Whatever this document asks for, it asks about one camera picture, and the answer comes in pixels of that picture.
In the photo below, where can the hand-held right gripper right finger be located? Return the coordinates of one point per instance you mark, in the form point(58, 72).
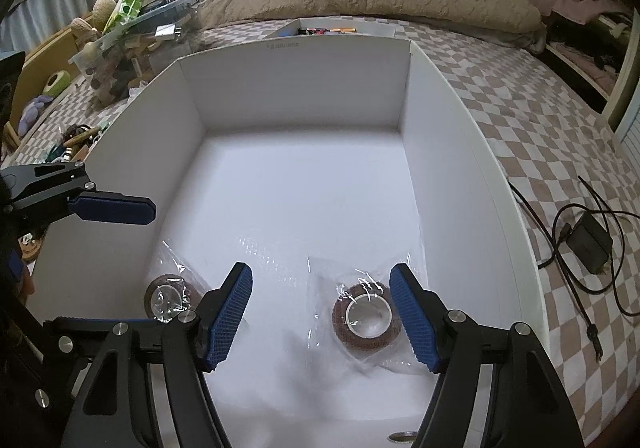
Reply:
point(415, 323)

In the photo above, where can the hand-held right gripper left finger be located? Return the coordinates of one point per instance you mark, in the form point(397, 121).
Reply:
point(225, 318)

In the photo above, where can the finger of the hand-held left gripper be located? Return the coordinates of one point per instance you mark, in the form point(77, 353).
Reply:
point(75, 334)
point(110, 208)

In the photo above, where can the brown tape roll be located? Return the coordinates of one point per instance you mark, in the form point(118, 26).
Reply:
point(159, 289)
point(345, 334)

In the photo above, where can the large white box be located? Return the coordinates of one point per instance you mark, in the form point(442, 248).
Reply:
point(310, 178)

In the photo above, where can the clear plastic storage container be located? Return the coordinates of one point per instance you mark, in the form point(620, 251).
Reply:
point(150, 53)

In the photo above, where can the wooden stick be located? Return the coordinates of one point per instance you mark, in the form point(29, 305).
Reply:
point(82, 138)

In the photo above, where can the jute twine bundle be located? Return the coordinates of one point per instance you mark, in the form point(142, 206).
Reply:
point(72, 130)

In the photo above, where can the purple plush toy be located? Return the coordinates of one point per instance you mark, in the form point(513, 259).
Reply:
point(32, 111)

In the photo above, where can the green tape roll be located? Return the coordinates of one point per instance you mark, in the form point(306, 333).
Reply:
point(56, 81)

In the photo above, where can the wooden headboard shelf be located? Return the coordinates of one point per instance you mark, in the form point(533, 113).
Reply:
point(45, 53)

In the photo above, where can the beige plush toy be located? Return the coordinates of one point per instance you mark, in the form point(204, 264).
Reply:
point(85, 28)

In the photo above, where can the black power adapter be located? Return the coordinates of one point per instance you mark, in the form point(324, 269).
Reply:
point(592, 240)

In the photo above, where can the checkered bed sheet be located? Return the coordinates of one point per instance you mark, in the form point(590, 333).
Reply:
point(500, 103)

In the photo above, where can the shallow white tray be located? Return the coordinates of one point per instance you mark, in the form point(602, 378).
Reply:
point(282, 31)

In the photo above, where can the row of coloured pens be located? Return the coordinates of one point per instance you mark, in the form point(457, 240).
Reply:
point(325, 31)

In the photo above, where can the dark clothes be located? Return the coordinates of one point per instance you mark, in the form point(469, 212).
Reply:
point(585, 42)

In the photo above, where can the wall closet shelf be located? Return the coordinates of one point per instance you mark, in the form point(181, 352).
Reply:
point(620, 78)

